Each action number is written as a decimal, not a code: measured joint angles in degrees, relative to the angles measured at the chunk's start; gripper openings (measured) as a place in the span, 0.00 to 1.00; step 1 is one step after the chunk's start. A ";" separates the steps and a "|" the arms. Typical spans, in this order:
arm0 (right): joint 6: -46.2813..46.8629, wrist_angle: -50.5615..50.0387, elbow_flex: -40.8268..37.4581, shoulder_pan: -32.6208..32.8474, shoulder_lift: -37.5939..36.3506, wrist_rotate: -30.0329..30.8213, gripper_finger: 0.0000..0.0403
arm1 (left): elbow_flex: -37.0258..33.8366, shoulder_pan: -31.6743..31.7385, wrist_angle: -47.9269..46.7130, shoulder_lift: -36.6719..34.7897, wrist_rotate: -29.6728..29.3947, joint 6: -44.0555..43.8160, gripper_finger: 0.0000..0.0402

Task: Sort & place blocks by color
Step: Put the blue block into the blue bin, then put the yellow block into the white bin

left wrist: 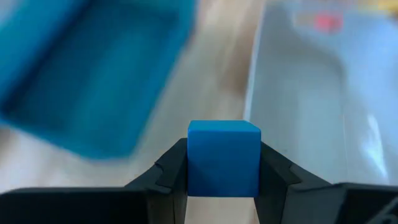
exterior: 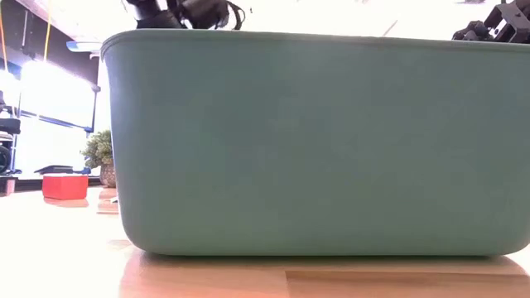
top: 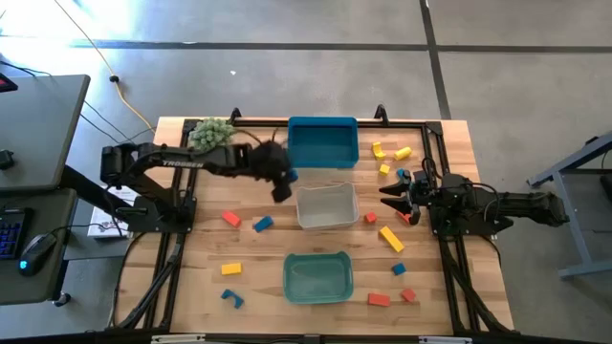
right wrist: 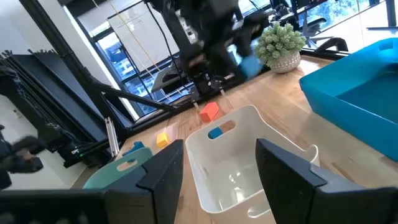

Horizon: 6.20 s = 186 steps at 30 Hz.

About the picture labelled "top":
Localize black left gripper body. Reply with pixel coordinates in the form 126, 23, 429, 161
249, 140, 292, 185

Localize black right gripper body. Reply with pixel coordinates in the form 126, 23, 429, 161
404, 177, 434, 226

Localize long yellow wooden block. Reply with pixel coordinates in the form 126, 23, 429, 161
378, 225, 406, 254

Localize long blue wooden block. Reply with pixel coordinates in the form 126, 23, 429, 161
252, 215, 275, 234

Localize blue arch wooden block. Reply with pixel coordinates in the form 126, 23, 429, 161
220, 289, 246, 310

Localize blue plastic bin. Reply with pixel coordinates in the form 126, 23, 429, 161
286, 116, 361, 170

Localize green potted succulent plant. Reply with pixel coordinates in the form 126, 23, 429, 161
187, 117, 237, 154

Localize teal green plastic bin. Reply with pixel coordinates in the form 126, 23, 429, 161
282, 250, 356, 306

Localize blue-grey metal table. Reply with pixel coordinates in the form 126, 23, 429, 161
527, 131, 612, 281

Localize white printed booklet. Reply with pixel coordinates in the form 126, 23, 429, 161
87, 184, 142, 239

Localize black desk leg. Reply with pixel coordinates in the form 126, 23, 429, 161
59, 164, 140, 221

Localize grey desk top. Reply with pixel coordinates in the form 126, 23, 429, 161
0, 74, 91, 192

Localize grey keyboard shelf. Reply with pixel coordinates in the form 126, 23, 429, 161
0, 188, 77, 307

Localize black computer mouse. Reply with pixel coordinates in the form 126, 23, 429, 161
18, 232, 57, 277

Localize black keyboard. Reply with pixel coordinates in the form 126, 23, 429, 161
0, 207, 28, 262

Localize black and red device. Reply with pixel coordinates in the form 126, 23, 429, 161
0, 72, 19, 95

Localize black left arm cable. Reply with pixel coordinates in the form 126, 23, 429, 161
233, 126, 288, 145

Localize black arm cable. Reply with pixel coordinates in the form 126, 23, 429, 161
233, 126, 288, 145
420, 156, 444, 181

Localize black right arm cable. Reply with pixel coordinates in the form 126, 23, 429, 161
420, 156, 444, 181

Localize black aluminium table frame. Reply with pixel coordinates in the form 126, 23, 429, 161
107, 104, 515, 338

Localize white table edge bracket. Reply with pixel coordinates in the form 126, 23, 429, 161
419, 335, 473, 344
151, 333, 207, 344

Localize yellow floor cable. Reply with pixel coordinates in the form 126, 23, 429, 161
52, 0, 157, 135

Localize black floor cable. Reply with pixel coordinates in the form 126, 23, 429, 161
0, 59, 154, 144

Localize black mouse cable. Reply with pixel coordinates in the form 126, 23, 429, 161
50, 223, 120, 238

